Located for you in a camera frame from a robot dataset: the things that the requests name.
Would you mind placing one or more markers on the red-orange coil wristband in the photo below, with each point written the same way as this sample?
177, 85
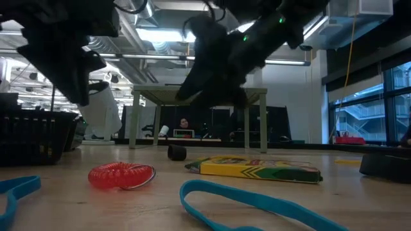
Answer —
112, 176

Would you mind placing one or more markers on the yellow green crayon box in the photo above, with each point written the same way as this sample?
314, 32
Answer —
257, 171

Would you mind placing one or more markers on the white ceiling unit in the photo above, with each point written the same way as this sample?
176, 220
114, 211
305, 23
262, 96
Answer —
375, 8

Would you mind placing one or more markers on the white cylinder cup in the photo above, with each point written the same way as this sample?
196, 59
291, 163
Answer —
163, 131

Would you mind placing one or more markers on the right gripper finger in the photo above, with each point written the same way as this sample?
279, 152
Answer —
224, 97
191, 88

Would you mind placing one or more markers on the black plastic basket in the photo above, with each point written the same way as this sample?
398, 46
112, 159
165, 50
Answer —
75, 136
32, 141

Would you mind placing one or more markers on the light wood desk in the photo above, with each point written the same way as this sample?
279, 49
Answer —
205, 139

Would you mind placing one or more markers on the red bin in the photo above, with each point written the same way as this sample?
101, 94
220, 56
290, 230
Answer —
350, 140

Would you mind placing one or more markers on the small white-framed screen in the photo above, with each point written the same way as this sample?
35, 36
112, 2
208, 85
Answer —
184, 130

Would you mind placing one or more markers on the blue rubber band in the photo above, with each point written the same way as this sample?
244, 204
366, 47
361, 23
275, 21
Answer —
257, 199
22, 184

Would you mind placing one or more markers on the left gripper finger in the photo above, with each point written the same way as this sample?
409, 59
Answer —
74, 90

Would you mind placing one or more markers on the white desk lamp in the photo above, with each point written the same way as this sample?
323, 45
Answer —
102, 115

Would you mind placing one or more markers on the black rectangular rubber block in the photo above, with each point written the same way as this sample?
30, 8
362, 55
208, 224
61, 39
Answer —
176, 153

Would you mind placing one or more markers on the silver spiral ventilation duct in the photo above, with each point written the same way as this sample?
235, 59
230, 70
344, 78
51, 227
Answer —
128, 30

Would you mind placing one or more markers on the person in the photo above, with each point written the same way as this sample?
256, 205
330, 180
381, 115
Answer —
184, 123

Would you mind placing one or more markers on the black partition panel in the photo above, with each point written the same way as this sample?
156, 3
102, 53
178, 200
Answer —
276, 125

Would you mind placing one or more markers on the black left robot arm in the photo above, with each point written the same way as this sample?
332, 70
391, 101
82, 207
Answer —
64, 13

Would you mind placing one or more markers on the black ceiling dome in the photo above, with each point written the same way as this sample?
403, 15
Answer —
305, 47

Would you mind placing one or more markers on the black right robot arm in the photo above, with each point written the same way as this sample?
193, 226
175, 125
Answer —
273, 29

